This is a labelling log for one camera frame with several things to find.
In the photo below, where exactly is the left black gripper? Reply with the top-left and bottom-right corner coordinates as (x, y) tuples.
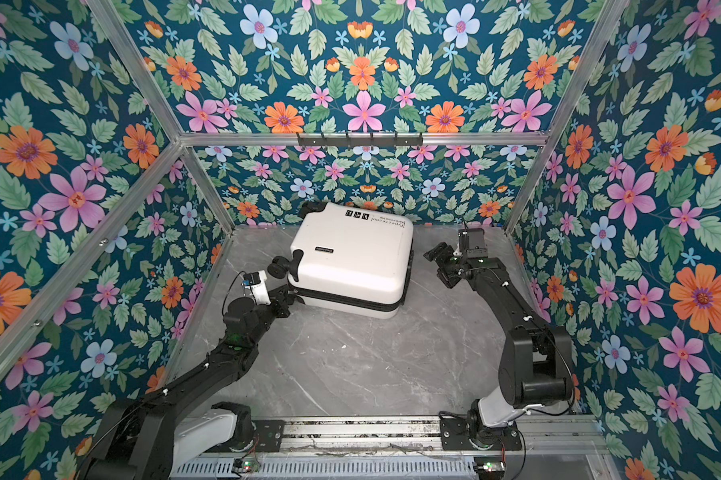
(245, 283), (290, 349)

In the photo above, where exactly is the white hard-shell suitcase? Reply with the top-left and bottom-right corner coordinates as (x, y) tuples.
(268, 202), (414, 319)

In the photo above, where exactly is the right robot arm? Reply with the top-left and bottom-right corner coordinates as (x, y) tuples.
(423, 242), (575, 450)

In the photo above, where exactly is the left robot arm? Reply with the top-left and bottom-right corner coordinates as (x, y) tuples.
(76, 285), (296, 479)

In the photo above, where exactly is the left small circuit board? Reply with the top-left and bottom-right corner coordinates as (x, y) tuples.
(232, 458), (260, 475)

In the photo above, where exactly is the small circuit board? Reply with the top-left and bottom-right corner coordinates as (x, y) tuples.
(473, 458), (506, 480)
(232, 458), (260, 475)

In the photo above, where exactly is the right small circuit board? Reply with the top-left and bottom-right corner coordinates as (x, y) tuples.
(473, 458), (506, 480)

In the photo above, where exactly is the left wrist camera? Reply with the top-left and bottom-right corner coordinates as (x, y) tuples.
(242, 270), (272, 305)

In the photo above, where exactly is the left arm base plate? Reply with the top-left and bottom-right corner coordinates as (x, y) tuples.
(212, 419), (286, 453)

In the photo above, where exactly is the black wall hook rack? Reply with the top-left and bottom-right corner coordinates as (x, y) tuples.
(296, 133), (424, 148)

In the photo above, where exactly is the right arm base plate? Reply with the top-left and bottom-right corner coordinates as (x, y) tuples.
(438, 411), (523, 451)

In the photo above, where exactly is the white slotted cable duct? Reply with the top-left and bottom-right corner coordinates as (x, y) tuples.
(172, 457), (477, 479)

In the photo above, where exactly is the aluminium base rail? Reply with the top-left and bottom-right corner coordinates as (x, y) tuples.
(113, 415), (610, 460)

